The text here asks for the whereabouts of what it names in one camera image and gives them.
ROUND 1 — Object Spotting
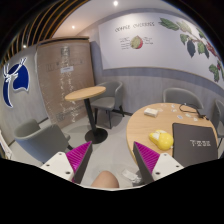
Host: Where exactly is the black cable on table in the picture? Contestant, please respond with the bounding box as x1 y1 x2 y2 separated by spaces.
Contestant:
178 102 210 121

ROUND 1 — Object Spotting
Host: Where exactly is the small round wooden table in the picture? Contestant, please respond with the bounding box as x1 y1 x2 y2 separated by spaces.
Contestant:
65 86 108 144

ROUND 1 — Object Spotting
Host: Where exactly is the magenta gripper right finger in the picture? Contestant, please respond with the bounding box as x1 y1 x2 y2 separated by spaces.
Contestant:
132 141 184 185

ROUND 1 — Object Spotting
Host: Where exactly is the blue deer logo sign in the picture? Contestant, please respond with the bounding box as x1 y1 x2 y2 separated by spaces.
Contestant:
2 57 30 108

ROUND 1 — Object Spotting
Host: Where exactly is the yellow computer mouse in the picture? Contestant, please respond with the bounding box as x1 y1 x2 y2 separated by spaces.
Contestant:
149 130 174 150

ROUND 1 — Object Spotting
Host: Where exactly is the person's knee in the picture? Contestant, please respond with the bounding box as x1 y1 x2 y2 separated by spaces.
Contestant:
91 171 119 188

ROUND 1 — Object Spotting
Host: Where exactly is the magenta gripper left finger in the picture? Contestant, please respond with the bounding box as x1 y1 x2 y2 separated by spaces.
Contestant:
40 140 94 185

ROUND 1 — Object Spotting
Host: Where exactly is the brown wrapped counter panel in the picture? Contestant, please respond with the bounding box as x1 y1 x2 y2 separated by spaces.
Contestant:
36 37 95 128

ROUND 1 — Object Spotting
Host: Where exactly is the grey armchair front left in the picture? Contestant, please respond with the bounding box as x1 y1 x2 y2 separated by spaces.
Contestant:
14 119 72 163

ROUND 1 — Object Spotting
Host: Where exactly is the grey chair behind round table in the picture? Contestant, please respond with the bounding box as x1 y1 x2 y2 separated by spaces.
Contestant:
163 87 204 109

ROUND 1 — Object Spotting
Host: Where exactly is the grey chair far right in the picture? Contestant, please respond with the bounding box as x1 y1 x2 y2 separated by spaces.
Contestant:
215 100 224 140

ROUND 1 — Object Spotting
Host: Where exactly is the dark grey mouse pad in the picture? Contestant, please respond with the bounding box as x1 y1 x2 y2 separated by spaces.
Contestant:
172 123 218 167

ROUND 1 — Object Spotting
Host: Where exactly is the grey chair behind small table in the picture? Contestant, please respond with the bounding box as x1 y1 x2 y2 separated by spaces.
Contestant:
90 80 125 130

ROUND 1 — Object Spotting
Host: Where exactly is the coffee cherries wall poster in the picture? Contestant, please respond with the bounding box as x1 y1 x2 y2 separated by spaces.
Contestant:
98 12 224 89

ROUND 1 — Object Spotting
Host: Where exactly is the white shoe on floor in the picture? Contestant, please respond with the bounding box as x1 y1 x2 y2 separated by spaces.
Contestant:
122 169 141 184

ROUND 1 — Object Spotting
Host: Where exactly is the white tissue box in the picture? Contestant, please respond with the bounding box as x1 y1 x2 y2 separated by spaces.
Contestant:
144 108 158 117

